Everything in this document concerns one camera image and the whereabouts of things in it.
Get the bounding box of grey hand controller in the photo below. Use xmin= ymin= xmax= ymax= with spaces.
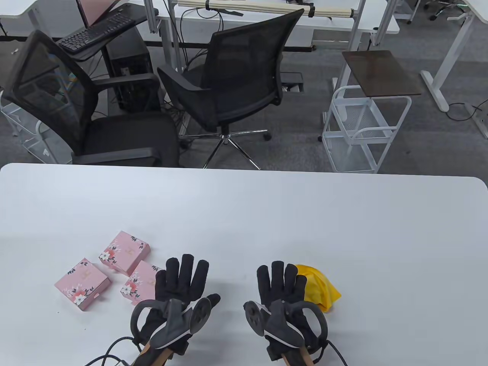
xmin=130 ymin=297 xmax=212 ymax=349
xmin=243 ymin=299 xmax=328 ymax=349

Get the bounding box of brown board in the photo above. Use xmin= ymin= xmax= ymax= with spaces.
xmin=342 ymin=50 xmax=422 ymax=97

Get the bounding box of black mesh office chair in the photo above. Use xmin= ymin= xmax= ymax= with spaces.
xmin=1 ymin=30 xmax=180 ymax=167

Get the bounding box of floor power box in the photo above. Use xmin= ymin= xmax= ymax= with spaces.
xmin=281 ymin=72 xmax=305 ymax=93

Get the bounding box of black computer tower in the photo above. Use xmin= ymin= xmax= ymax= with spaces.
xmin=105 ymin=27 xmax=161 ymax=113

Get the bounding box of white desk with angled leg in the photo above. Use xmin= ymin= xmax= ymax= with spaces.
xmin=420 ymin=0 xmax=488 ymax=139

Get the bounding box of black floor cable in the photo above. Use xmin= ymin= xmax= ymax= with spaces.
xmin=446 ymin=101 xmax=484 ymax=122

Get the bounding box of yellow cleaning cloth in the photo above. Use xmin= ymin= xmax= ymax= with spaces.
xmin=292 ymin=264 xmax=342 ymax=313

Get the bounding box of white wire cart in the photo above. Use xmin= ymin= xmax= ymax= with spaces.
xmin=319 ymin=85 xmax=413 ymax=174
xmin=0 ymin=91 xmax=74 ymax=165

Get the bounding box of pink floral jewelry box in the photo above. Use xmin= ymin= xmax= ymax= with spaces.
xmin=99 ymin=231 xmax=151 ymax=276
xmin=55 ymin=258 xmax=111 ymax=312
xmin=120 ymin=260 xmax=162 ymax=305

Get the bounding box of black chair with chrome base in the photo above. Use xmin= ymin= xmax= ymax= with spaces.
xmin=157 ymin=8 xmax=305 ymax=170

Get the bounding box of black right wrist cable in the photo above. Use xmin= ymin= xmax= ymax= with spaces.
xmin=327 ymin=340 xmax=349 ymax=366

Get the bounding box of black keyboard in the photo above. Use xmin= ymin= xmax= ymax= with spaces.
xmin=57 ymin=13 xmax=137 ymax=53

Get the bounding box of person's right hand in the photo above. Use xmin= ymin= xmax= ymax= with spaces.
xmin=256 ymin=261 xmax=324 ymax=349

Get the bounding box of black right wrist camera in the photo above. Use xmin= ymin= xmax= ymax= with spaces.
xmin=266 ymin=335 xmax=283 ymax=361

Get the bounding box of person's left hand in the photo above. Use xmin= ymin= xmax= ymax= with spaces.
xmin=137 ymin=254 xmax=222 ymax=345

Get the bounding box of person's left forearm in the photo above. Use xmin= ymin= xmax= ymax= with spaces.
xmin=132 ymin=341 xmax=174 ymax=366

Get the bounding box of person's right forearm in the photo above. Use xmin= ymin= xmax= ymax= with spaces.
xmin=280 ymin=345 xmax=317 ymax=366

